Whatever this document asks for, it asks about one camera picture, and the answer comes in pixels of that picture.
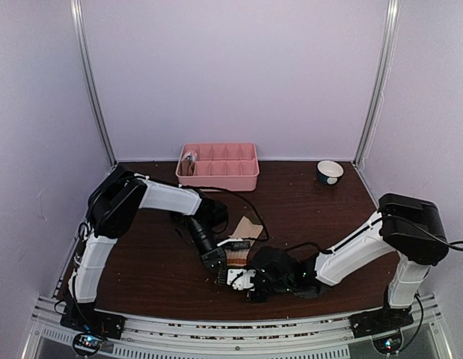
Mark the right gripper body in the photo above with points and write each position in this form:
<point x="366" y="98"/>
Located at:
<point x="280" y="286"/>

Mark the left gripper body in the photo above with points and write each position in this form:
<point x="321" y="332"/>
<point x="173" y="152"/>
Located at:
<point x="213" y="255"/>

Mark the beige striped sock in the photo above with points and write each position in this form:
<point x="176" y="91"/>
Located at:
<point x="248" y="228"/>

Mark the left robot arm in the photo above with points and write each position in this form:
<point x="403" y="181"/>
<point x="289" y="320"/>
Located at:
<point x="112" y="208"/>

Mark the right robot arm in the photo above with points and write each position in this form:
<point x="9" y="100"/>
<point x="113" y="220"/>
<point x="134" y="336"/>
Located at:
<point x="408" y="226"/>

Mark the rolled socks in tray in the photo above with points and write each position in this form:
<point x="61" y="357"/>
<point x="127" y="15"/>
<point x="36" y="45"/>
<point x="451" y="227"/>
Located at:
<point x="188" y="163"/>

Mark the pink divided organizer tray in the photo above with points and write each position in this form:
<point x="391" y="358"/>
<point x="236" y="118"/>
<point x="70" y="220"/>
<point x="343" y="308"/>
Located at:
<point x="233" y="166"/>

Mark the white and teal bowl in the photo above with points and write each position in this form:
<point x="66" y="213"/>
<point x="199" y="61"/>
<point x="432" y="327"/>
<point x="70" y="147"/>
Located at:
<point x="329" y="172"/>

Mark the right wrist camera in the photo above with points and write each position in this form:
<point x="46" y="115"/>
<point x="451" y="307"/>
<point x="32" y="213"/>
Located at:
<point x="240" y="279"/>

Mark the aluminium front rail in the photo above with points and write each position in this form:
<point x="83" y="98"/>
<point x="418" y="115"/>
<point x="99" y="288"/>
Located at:
<point x="328" y="336"/>

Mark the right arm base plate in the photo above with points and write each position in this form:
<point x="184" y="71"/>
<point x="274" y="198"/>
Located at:
<point x="384" y="326"/>

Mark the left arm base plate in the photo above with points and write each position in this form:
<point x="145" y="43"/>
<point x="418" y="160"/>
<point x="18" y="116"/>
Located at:
<point x="92" y="334"/>

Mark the right aluminium frame post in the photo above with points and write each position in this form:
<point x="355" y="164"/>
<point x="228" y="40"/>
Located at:
<point x="383" y="68"/>

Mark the aluminium frame post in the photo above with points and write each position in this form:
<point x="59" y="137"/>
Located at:
<point x="93" y="96"/>
<point x="383" y="68"/>

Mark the left aluminium frame post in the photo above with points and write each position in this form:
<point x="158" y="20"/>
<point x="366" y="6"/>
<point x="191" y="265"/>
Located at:
<point x="93" y="96"/>

